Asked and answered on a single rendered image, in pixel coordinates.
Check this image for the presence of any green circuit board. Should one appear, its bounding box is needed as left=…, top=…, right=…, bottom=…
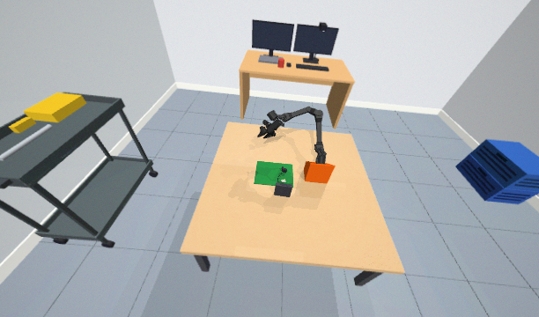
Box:
left=254, top=161, right=293, bottom=187

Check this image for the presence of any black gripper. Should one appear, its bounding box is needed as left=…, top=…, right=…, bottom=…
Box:
left=257, top=122, right=277, bottom=139

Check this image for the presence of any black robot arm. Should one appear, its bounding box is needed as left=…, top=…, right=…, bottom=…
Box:
left=267, top=107, right=327, bottom=165

